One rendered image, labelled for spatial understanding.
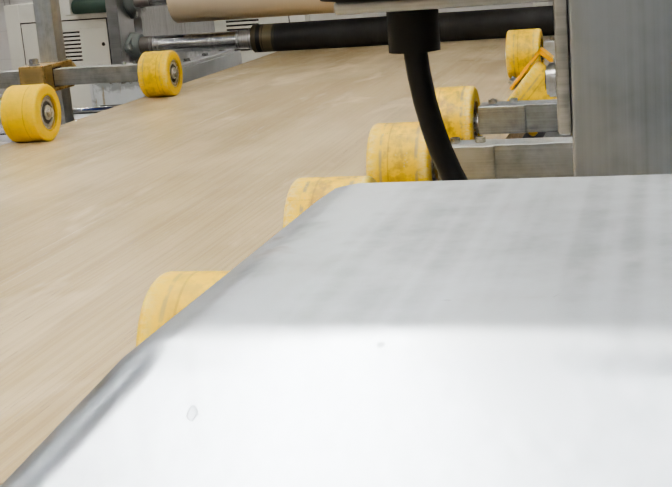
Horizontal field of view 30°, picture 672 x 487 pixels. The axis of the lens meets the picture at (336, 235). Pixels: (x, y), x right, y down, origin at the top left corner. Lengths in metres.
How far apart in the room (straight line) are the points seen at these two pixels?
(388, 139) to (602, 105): 0.82
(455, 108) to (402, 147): 0.25
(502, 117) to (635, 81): 1.06
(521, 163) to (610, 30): 0.82
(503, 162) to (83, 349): 0.43
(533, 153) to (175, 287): 0.52
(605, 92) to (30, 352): 0.60
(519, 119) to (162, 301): 0.76
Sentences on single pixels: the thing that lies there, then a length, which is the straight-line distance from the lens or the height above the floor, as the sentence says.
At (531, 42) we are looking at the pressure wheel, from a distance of 2.06.
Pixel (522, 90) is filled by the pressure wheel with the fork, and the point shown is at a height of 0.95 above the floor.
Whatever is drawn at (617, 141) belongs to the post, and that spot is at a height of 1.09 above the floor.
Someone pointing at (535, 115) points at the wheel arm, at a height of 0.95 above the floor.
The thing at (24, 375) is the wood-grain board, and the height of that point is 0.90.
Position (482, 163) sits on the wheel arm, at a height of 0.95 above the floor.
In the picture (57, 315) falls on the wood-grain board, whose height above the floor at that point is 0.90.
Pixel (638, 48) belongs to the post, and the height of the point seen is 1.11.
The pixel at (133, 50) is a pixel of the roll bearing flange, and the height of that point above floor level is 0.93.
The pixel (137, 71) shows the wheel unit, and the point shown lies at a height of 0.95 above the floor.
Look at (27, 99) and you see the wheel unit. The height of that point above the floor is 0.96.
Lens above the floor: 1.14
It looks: 13 degrees down
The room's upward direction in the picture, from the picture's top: 5 degrees counter-clockwise
